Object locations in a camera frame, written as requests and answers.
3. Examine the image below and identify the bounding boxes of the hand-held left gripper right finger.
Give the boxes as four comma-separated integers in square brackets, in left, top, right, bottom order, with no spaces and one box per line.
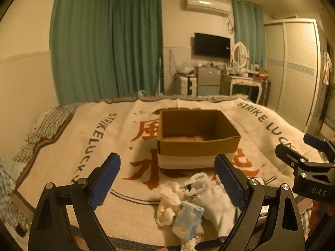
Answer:
[214,154,307,251]

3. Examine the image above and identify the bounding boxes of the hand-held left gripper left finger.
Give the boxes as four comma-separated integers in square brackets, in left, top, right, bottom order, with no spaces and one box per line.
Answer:
[27,152,121,251]

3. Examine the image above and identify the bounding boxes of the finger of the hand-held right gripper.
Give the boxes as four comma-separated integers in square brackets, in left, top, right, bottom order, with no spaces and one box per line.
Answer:
[275,143,311,174]
[304,134,335,163]

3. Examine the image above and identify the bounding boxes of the white sock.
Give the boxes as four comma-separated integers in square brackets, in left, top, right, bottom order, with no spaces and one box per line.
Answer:
[196,183,236,238]

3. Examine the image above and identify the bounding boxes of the cardboard box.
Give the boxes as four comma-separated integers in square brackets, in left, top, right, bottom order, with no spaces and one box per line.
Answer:
[157,109,241,170]

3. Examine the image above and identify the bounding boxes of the light blue tissue pack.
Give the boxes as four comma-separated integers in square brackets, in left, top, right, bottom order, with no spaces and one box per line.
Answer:
[172,201,205,241]

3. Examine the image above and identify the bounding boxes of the small white cloth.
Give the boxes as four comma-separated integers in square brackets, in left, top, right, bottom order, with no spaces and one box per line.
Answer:
[180,237,205,251]

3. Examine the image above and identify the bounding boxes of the orange cloth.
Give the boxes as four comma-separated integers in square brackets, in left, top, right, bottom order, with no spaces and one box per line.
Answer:
[309,200,326,232]

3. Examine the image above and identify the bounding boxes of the printed cream blanket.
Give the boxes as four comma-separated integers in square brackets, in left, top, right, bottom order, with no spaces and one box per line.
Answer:
[16,97,322,249]

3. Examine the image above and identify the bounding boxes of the dark suitcase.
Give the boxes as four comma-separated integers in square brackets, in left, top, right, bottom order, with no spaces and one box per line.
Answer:
[259,80,271,105]

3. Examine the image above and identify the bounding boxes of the hanging pink clothes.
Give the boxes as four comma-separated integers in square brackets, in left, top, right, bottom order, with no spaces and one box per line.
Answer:
[323,51,333,85]

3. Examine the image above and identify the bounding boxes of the white louvred wardrobe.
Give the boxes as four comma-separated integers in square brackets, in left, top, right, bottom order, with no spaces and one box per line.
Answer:
[263,18,326,130]

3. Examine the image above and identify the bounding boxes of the checkered bedding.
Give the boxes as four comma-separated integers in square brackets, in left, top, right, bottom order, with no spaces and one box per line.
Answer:
[13,105,79,163]

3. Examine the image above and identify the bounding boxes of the white dressing table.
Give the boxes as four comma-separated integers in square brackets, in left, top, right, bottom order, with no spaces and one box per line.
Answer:
[221,68,263,104]

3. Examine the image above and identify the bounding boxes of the grey mini fridge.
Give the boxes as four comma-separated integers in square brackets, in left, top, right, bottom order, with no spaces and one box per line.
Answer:
[195,66,222,96]

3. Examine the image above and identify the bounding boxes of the white striped suitcase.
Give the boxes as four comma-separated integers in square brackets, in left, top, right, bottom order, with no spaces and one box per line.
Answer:
[176,76,197,96]

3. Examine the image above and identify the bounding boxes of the oval white mirror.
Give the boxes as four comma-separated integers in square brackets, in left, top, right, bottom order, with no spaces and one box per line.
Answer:
[232,42,250,68]

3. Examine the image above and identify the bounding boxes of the white mop pole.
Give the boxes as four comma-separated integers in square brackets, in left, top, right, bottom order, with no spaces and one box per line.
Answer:
[157,58,162,96]

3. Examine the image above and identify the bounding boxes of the clear plastic bag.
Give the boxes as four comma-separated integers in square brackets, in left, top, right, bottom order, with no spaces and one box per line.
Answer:
[176,60,195,75]

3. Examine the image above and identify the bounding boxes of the narrow green curtain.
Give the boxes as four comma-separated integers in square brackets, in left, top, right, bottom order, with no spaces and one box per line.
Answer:
[232,0,266,70]

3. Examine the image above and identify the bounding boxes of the wide green curtain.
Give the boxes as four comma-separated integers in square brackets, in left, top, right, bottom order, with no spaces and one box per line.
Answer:
[50,0,116,105]

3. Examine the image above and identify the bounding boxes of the green corner curtain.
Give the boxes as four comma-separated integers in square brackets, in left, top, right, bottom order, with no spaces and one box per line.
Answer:
[111,0,165,98]

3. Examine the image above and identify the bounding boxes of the air conditioner pipe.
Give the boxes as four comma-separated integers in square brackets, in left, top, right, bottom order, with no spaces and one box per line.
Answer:
[226,15,236,35]

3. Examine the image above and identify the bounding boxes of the white air conditioner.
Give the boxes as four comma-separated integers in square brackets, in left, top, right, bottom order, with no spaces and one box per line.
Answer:
[181,0,232,16]

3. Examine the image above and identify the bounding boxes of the hanging wall cables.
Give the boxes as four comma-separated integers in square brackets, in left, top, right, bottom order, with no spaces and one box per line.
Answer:
[169,49,176,77]

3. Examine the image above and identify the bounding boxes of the black wall television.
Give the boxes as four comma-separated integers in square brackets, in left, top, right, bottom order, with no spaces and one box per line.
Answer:
[194,33,231,59]

